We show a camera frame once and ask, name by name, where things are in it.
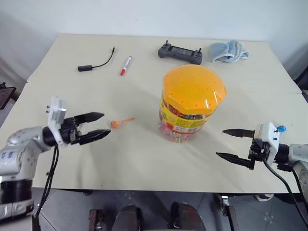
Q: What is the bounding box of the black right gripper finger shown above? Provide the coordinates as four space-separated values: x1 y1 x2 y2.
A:
222 128 256 139
216 152 253 169

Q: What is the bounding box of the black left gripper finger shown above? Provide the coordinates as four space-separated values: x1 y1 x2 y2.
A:
75 112 105 124
79 129 112 145

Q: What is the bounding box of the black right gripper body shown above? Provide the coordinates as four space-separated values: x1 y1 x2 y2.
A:
248 139 271 171

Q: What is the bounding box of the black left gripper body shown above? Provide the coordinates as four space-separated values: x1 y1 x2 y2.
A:
58 115 88 146

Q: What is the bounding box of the clear lollipop jar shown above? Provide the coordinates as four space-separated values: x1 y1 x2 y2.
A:
157 92 212 143

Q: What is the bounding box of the orange jar lid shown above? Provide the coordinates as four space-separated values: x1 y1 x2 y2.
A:
162 64 228 115

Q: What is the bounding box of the orange lollipop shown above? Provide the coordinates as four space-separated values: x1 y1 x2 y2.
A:
110 117 135 129

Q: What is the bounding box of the white shoe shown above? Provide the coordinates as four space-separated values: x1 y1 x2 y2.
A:
255 193 274 201

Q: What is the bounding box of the rusty metal table leg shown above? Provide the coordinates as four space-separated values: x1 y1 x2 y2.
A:
220 194 241 231
89 208 104 231

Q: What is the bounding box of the red white marker pen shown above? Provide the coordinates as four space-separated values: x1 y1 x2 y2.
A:
120 55 133 77

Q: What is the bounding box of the black object beside table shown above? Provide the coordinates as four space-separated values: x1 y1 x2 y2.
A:
0 82 19 110

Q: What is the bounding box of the dark rounded right foot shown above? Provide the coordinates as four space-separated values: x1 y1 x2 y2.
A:
169 202 205 231

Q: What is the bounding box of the dark rounded foot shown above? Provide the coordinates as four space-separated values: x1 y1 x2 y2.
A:
169 202 205 231
115 204 143 231

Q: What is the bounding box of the light blue cloth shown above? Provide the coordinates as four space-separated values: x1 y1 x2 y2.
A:
208 39 250 64

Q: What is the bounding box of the dark rounded left foot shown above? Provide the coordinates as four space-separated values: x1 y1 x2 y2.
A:
115 204 143 231

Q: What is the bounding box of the grey handheld remote controller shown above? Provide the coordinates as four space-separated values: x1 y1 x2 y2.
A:
157 40 203 65

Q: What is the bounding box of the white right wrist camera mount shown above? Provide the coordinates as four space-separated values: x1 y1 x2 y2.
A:
254 122 281 165

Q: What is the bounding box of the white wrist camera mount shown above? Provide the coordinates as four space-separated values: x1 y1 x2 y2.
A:
46 96 67 147
254 122 281 165

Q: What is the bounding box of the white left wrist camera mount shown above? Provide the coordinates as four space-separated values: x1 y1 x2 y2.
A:
46 96 67 147

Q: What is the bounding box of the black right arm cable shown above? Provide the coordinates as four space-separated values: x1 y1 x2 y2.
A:
262 157 308 231

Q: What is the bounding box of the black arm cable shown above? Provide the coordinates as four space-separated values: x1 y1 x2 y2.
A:
33 145 60 218
262 157 308 231

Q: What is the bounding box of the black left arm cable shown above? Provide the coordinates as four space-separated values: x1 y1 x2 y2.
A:
33 145 60 218

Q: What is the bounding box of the black adapter cable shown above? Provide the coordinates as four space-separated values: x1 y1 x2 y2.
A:
77 47 116 72

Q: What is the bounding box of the dark object at wall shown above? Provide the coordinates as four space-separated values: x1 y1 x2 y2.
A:
292 43 308 102

